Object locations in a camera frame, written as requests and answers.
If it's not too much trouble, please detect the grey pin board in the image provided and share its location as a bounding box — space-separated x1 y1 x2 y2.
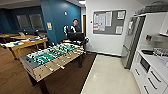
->
91 8 127 36

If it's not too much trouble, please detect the yellow wall sign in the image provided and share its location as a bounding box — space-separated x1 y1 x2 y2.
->
46 21 54 31

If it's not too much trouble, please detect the wire basket on fridge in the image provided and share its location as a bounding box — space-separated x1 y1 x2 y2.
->
134 1 168 16

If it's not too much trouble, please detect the small white paper sheet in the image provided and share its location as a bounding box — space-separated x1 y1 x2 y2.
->
115 25 124 35
116 10 126 21

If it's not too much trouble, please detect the white wall cabinet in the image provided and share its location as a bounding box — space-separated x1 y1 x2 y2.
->
158 12 168 37

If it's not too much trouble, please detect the long wooden table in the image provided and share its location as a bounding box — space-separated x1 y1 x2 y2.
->
0 32 32 44

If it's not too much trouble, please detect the glass wall window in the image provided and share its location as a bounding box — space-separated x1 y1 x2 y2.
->
16 14 32 31
29 13 45 31

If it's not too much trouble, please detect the black wheeled cart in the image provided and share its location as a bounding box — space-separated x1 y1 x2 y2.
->
66 31 90 56

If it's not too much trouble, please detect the white drawer stack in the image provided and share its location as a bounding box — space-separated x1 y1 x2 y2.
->
131 59 168 94

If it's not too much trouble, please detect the green foosball table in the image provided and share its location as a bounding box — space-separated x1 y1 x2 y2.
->
18 42 85 94

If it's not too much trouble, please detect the stainless steel refrigerator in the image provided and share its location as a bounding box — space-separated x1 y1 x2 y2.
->
120 14 147 71

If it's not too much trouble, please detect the large white printed sheet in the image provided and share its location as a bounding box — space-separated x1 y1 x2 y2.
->
93 12 106 33

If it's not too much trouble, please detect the person in dark top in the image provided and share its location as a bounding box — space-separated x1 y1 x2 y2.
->
69 18 83 35

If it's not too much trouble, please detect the narrow white paper sheet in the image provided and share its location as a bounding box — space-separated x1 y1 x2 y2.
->
105 11 113 28

